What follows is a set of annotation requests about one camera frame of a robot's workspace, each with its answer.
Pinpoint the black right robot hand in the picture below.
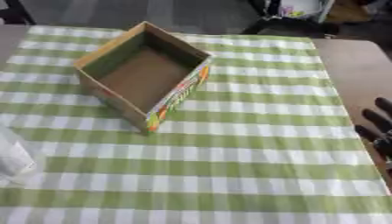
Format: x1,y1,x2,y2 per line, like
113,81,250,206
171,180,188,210
353,96,392,176

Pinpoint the tan cardboard box green inside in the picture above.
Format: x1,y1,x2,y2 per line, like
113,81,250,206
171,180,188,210
72,20,214,136

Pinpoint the clear plastic bottle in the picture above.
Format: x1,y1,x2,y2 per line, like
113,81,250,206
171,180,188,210
0,125,39,186

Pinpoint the black chair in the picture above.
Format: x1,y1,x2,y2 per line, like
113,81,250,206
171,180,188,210
240,0,392,39

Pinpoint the black chair leg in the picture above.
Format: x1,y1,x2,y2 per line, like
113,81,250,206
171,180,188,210
0,0,37,26

